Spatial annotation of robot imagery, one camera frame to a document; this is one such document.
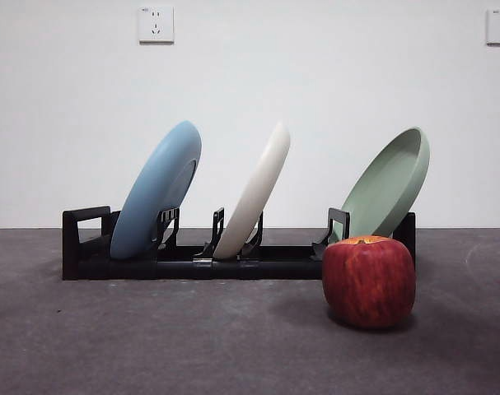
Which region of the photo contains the blue plate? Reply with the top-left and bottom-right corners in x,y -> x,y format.
110,119 -> 203,261

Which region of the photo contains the red apple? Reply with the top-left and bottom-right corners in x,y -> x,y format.
321,235 -> 417,330

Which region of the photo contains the white plate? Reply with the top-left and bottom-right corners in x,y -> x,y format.
213,120 -> 292,261

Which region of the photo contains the green plate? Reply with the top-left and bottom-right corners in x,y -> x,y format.
330,126 -> 432,244

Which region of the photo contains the black plate rack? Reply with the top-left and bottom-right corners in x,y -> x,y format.
62,205 -> 417,281

